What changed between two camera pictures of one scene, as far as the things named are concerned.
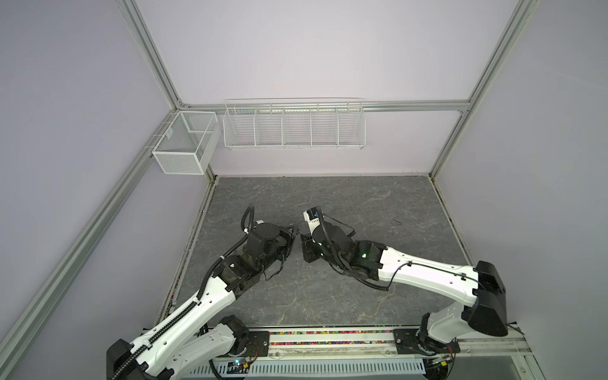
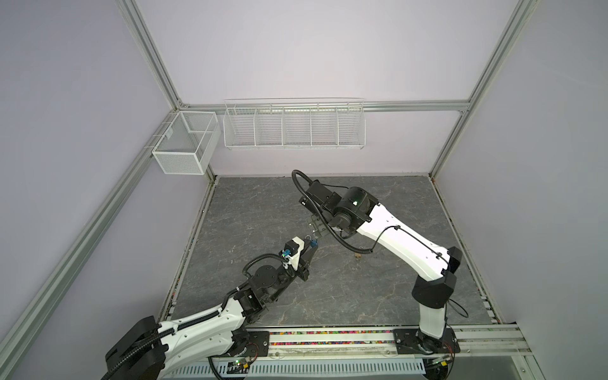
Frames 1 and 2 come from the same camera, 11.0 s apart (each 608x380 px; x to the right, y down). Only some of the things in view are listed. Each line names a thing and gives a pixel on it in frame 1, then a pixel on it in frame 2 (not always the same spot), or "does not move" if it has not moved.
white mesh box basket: [188, 146] does not move
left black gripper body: [283, 245] -> [302, 271]
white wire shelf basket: [294, 123] does not move
